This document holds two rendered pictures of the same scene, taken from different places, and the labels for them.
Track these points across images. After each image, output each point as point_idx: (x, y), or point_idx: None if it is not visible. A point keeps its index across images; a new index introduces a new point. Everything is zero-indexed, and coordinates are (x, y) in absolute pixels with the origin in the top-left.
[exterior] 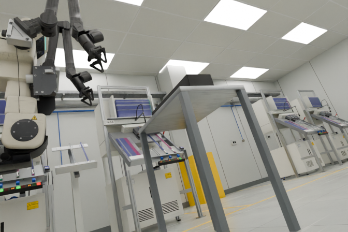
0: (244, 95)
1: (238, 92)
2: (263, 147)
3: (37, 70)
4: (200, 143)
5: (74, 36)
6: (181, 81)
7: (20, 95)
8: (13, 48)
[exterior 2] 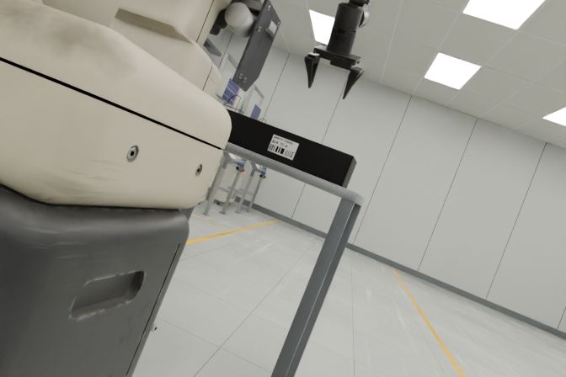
0: (357, 215)
1: (354, 206)
2: (327, 291)
3: (266, 14)
4: (321, 286)
5: None
6: (333, 151)
7: (198, 40)
8: None
